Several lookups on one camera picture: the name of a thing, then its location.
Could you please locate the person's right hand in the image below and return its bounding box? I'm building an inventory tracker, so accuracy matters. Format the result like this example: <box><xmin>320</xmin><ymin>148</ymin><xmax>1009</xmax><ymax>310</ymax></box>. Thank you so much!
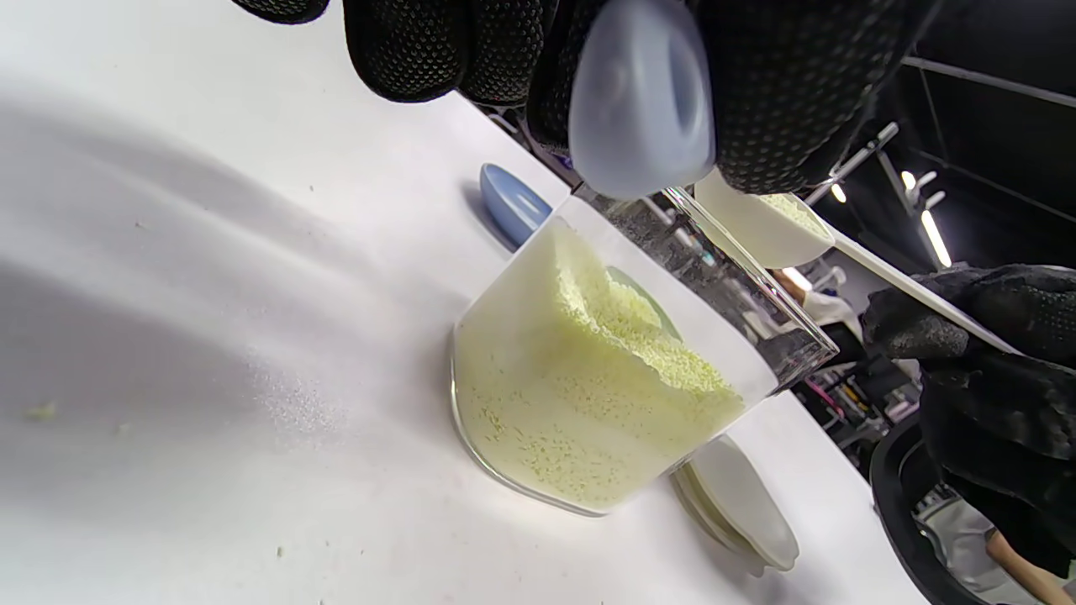
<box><xmin>862</xmin><ymin>264</ymin><xmax>1076</xmax><ymax>581</ymax></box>

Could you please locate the person's left hand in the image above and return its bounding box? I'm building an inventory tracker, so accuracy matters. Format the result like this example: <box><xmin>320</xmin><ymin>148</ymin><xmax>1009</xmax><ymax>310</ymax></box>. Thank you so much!
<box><xmin>231</xmin><ymin>0</ymin><xmax>942</xmax><ymax>197</ymax></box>

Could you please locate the yellow chicken bouillon heap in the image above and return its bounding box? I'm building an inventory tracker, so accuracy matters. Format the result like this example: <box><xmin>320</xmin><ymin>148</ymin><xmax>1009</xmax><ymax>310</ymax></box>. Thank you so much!
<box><xmin>757</xmin><ymin>193</ymin><xmax>830</xmax><ymax>241</ymax></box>

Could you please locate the light blue plastic knife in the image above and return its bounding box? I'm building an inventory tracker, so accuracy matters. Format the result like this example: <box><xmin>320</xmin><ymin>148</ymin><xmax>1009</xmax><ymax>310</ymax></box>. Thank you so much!
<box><xmin>568</xmin><ymin>0</ymin><xmax>716</xmax><ymax>201</ymax></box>

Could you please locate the white plastic coffee spoon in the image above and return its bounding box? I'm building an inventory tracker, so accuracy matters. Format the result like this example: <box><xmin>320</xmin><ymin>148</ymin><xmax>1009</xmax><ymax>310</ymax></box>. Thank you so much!
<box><xmin>694</xmin><ymin>166</ymin><xmax>1022</xmax><ymax>355</ymax></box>

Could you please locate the cream container lid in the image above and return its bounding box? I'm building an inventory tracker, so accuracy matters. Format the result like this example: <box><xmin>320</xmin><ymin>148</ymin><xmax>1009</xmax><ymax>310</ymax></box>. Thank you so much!
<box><xmin>671</xmin><ymin>434</ymin><xmax>801</xmax><ymax>579</ymax></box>

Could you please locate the clear chicken bouillon container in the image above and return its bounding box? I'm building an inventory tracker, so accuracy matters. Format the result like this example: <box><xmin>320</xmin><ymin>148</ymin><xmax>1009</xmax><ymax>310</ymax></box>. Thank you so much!
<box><xmin>450</xmin><ymin>187</ymin><xmax>840</xmax><ymax>518</ymax></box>

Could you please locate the person's right forearm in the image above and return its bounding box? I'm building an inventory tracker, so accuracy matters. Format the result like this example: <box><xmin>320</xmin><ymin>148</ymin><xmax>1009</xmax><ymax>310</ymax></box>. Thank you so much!
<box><xmin>985</xmin><ymin>529</ymin><xmax>1076</xmax><ymax>605</ymax></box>

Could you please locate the small green dish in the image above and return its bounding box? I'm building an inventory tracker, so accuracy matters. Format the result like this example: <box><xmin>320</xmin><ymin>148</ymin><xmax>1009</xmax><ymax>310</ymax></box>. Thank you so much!
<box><xmin>607</xmin><ymin>266</ymin><xmax>683</xmax><ymax>341</ymax></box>

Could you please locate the small blue dish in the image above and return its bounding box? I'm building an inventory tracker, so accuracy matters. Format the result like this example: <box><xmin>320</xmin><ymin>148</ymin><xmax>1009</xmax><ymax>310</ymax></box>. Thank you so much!
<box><xmin>479</xmin><ymin>163</ymin><xmax>554</xmax><ymax>251</ymax></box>

